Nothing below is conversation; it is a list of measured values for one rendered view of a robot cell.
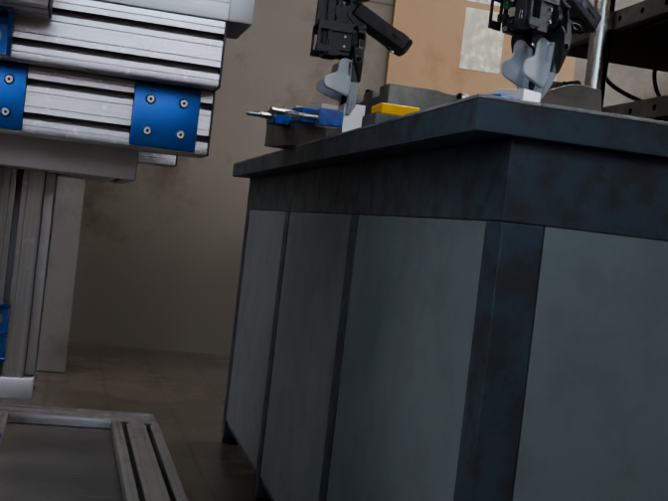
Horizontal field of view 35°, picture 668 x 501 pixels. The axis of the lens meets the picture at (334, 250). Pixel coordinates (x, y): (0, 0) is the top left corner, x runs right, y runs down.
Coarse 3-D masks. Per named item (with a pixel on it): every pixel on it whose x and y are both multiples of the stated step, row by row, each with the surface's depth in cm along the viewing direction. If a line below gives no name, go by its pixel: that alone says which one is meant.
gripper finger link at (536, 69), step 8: (544, 40) 140; (536, 48) 140; (544, 48) 140; (552, 48) 141; (536, 56) 140; (544, 56) 141; (552, 56) 141; (528, 64) 139; (536, 64) 140; (544, 64) 141; (528, 72) 139; (536, 72) 140; (544, 72) 141; (536, 80) 140; (544, 80) 141; (552, 80) 141; (536, 88) 142; (544, 88) 141
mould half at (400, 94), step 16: (368, 96) 185; (384, 96) 175; (400, 96) 173; (416, 96) 173; (432, 96) 174; (448, 96) 174; (544, 96) 178; (560, 96) 179; (576, 96) 179; (592, 96) 180; (368, 112) 184
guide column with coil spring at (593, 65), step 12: (600, 0) 274; (612, 0) 274; (600, 12) 274; (612, 12) 274; (600, 24) 274; (600, 36) 274; (588, 48) 276; (600, 48) 274; (588, 60) 275; (600, 60) 274; (588, 72) 275; (600, 72) 274; (588, 84) 275; (600, 84) 274
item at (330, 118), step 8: (344, 104) 176; (288, 112) 176; (296, 112) 177; (304, 112) 177; (320, 112) 175; (328, 112) 176; (336, 112) 176; (344, 112) 176; (352, 112) 176; (360, 112) 176; (320, 120) 176; (328, 120) 176; (336, 120) 176; (344, 120) 176; (352, 120) 176; (360, 120) 176; (336, 128) 179; (344, 128) 176; (352, 128) 176
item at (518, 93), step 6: (498, 90) 141; (504, 90) 141; (510, 90) 140; (516, 90) 139; (522, 90) 138; (528, 90) 139; (456, 96) 134; (462, 96) 133; (504, 96) 136; (510, 96) 137; (516, 96) 139; (522, 96) 138; (528, 96) 139; (534, 96) 140; (540, 96) 140
